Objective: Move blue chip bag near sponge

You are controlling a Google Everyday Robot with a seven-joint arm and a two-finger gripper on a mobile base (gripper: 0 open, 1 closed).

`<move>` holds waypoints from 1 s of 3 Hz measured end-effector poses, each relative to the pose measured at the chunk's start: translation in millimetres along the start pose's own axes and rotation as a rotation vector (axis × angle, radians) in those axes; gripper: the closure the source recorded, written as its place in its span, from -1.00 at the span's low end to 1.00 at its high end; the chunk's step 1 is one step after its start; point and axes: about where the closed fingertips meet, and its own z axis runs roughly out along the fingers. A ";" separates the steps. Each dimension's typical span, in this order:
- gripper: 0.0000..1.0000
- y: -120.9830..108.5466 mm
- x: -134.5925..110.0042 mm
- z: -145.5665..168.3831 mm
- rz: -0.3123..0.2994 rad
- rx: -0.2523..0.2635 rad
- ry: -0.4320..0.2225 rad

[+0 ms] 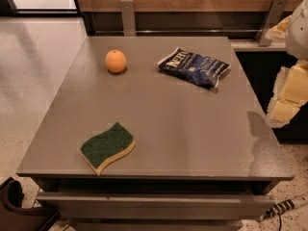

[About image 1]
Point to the green and yellow sponge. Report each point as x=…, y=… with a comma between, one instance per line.
x=107, y=147

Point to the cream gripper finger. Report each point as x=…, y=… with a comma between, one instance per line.
x=279, y=31
x=290, y=93

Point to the dark chair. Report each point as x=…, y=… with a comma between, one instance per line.
x=13, y=217

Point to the left metal bracket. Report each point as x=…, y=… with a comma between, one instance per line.
x=128, y=18

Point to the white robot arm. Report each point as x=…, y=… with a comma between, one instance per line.
x=297, y=34

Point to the orange fruit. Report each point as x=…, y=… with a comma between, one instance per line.
x=115, y=61

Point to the metal bracket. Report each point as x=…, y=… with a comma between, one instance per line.
x=272, y=17
x=128, y=18

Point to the right metal bracket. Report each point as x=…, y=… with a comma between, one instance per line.
x=272, y=17

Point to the blue chip bag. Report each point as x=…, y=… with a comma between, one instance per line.
x=200, y=70

